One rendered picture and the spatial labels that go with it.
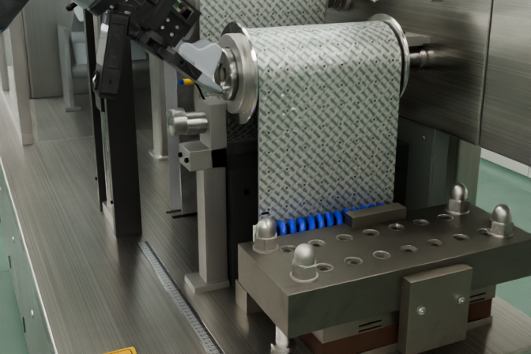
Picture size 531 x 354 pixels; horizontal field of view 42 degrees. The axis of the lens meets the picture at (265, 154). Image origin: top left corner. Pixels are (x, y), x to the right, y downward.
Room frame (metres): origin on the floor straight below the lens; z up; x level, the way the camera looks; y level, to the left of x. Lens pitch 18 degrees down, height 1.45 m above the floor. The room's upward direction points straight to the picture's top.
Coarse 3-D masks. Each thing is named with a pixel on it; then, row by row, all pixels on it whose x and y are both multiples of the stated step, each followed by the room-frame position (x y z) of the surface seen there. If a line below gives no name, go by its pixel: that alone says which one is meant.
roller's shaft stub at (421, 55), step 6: (414, 48) 1.12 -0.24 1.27; (420, 48) 1.11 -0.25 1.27; (414, 54) 1.11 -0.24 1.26; (420, 54) 1.11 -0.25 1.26; (426, 54) 1.11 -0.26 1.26; (414, 60) 1.10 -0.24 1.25; (420, 60) 1.10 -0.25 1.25; (426, 60) 1.11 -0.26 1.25; (414, 66) 1.11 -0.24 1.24; (420, 66) 1.11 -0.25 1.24
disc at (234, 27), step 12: (228, 24) 1.01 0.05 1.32; (240, 24) 0.98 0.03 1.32; (240, 36) 0.97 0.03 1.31; (252, 48) 0.94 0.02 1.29; (252, 60) 0.93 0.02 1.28; (252, 72) 0.93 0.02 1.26; (252, 84) 0.93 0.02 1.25; (252, 96) 0.93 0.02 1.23; (252, 108) 0.94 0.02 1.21; (240, 120) 0.97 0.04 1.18
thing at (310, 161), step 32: (288, 128) 0.96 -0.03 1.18; (320, 128) 0.98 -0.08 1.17; (352, 128) 1.00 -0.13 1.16; (384, 128) 1.03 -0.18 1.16; (288, 160) 0.96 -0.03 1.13; (320, 160) 0.98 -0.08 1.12; (352, 160) 1.00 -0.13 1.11; (384, 160) 1.03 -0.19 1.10; (288, 192) 0.96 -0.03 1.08; (320, 192) 0.98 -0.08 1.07; (352, 192) 1.00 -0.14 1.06; (384, 192) 1.03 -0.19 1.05
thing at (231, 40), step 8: (224, 40) 1.00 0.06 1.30; (232, 40) 0.97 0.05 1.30; (240, 40) 0.97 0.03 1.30; (232, 48) 0.97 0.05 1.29; (240, 48) 0.95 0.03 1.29; (240, 56) 0.95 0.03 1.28; (240, 64) 0.95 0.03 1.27; (248, 64) 0.94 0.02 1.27; (240, 72) 0.95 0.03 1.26; (248, 72) 0.94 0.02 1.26; (240, 80) 0.95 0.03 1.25; (248, 80) 0.94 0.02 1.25; (240, 88) 0.95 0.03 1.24; (248, 88) 0.94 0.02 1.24; (240, 96) 0.95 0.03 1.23; (248, 96) 0.94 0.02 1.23; (232, 104) 0.97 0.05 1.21; (240, 104) 0.95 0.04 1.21; (232, 112) 0.98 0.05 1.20; (240, 112) 0.97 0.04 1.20
